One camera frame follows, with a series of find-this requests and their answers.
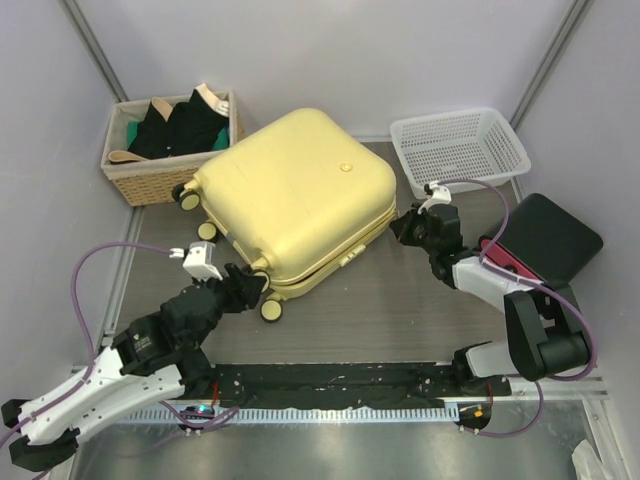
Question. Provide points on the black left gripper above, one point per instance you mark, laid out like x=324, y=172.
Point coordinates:
x=242, y=289

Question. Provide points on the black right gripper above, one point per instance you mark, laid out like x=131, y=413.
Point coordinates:
x=406, y=225

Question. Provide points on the yellow hard-shell suitcase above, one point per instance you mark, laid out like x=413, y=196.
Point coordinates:
x=298, y=200

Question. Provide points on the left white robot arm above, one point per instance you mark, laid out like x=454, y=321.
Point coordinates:
x=157, y=358

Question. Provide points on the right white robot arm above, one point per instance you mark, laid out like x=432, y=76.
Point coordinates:
x=545, y=332

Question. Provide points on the white plastic mesh basket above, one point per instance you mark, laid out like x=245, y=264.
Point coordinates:
x=477, y=143

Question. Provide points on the black and pink drawer box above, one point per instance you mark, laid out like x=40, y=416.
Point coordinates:
x=539, y=240

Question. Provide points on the woven wicker basket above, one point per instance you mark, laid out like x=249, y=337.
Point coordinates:
x=145, y=182

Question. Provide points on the black clothing in basket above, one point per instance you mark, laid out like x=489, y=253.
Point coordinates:
x=188, y=127

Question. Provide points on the beige shoe insole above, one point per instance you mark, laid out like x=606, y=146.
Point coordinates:
x=124, y=157

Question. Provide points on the beige item with white tag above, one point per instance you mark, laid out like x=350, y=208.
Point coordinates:
x=218, y=105

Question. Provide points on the green cloth in basket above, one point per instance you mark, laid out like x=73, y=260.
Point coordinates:
x=222, y=141

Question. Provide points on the crumpled white plastic bag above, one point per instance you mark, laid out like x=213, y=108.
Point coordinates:
x=587, y=464

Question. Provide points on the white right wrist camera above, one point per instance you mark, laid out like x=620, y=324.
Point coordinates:
x=436, y=194

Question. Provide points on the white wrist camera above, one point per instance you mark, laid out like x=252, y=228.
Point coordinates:
x=436, y=194
x=197, y=260

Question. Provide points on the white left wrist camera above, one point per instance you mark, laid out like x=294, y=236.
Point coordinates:
x=197, y=260

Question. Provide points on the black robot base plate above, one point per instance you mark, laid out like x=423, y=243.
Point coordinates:
x=340, y=386

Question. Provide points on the white slotted cable duct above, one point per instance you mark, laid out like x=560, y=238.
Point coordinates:
x=159, y=415

